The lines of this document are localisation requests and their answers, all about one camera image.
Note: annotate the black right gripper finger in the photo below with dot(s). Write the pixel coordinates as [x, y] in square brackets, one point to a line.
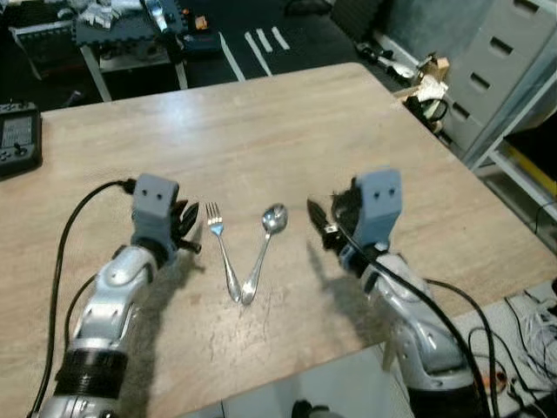
[318, 214]

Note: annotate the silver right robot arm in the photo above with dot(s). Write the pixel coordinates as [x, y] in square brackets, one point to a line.
[418, 335]

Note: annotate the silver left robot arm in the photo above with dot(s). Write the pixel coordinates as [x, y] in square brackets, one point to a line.
[111, 292]

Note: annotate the silver metal fork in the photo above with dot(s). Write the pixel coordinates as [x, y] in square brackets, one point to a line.
[223, 252]

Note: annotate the silver metal spoon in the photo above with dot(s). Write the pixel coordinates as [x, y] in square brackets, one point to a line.
[274, 218]

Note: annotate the small cardboard box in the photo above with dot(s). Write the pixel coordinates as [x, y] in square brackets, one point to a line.
[431, 87]

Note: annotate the white shelf rack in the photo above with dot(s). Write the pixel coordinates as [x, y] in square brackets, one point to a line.
[500, 161]

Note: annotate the black remote controller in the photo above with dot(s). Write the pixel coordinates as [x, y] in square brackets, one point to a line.
[17, 138]

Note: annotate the white table with grey mat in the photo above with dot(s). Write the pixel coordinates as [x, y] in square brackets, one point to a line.
[113, 35]

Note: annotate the black robot foot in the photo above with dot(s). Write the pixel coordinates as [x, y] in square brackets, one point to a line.
[309, 409]

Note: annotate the grey drawer cabinet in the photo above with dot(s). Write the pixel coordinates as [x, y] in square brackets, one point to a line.
[487, 61]

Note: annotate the orange black tool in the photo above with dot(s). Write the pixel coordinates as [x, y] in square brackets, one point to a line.
[492, 379]

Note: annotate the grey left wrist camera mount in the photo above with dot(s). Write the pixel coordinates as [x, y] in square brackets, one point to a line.
[154, 205]

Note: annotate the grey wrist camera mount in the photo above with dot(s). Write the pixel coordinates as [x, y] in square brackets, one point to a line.
[380, 205]
[154, 205]

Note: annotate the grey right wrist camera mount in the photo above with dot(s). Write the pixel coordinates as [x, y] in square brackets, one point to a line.
[380, 205]

